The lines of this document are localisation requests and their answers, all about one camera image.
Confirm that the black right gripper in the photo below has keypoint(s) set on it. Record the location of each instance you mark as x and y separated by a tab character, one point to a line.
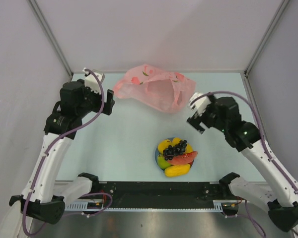
195	122

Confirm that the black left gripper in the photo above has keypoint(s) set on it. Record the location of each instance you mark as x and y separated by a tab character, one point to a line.
97	108

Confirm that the yellow fake mango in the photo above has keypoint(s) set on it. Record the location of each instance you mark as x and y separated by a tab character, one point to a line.
181	146

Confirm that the fake watermelon slice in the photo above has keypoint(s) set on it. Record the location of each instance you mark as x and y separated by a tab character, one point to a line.
184	159

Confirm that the yellow fake pear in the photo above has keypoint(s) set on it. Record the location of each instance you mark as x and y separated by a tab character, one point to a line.
163	145

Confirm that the black fake grapes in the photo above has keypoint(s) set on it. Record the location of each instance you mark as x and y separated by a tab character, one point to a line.
169	153

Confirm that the pink plastic bag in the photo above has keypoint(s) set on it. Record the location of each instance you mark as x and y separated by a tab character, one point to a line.
165	91

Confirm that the green fake pear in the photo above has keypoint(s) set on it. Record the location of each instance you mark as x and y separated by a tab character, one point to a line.
162	163

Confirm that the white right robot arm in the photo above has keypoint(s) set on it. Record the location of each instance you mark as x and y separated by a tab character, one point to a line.
280	201

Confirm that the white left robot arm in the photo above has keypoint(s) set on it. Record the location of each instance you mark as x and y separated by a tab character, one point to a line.
38	200

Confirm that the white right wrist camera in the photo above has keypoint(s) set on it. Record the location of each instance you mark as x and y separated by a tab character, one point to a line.
198	104

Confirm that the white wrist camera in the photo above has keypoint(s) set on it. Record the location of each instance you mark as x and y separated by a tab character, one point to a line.
198	104
91	82

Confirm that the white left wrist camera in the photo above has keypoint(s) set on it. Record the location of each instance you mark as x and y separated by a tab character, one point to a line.
91	82

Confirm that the white slotted cable duct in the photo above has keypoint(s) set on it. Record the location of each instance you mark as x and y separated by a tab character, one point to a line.
85	206

